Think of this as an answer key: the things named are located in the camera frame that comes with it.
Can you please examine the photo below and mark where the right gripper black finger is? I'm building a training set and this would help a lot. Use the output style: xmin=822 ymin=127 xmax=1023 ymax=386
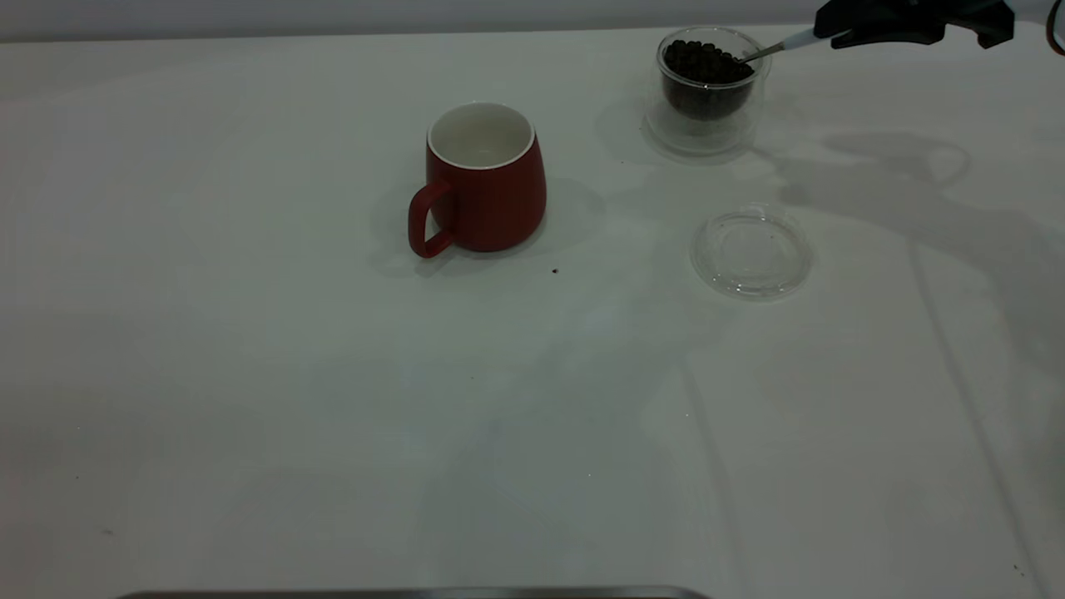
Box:
xmin=814 ymin=0 xmax=949 ymax=34
xmin=832 ymin=27 xmax=948 ymax=49

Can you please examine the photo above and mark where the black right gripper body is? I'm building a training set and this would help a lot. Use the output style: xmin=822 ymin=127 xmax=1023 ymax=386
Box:
xmin=947 ymin=0 xmax=1016 ymax=49

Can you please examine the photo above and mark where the metal spoon pale blue handle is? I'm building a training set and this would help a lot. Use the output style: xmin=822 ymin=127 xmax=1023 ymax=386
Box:
xmin=732 ymin=27 xmax=837 ymax=67

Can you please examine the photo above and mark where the red ceramic mug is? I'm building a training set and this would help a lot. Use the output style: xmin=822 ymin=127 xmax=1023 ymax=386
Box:
xmin=407 ymin=101 xmax=548 ymax=260

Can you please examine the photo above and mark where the pile of dark coffee beans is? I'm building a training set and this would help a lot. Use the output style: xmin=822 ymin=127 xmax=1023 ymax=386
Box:
xmin=661 ymin=39 xmax=756 ymax=121

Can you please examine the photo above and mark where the clear glass saucer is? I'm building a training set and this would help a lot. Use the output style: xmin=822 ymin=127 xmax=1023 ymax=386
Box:
xmin=690 ymin=208 xmax=815 ymax=301

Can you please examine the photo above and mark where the clear double-wall glass cup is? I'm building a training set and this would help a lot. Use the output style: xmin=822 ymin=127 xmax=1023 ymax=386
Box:
xmin=645 ymin=27 xmax=773 ymax=157

